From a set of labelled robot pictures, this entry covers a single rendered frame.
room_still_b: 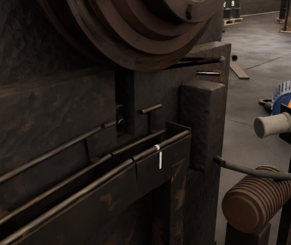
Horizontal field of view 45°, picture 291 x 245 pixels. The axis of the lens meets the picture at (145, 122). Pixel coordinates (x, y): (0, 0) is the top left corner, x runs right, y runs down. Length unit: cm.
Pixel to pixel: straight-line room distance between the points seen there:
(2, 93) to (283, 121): 73
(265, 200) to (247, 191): 5
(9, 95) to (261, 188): 68
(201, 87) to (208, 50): 17
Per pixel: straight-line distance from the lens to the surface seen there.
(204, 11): 65
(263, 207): 98
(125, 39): 59
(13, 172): 64
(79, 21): 55
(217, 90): 90
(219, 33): 355
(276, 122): 103
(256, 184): 102
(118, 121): 80
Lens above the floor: 103
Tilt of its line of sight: 21 degrees down
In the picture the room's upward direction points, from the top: straight up
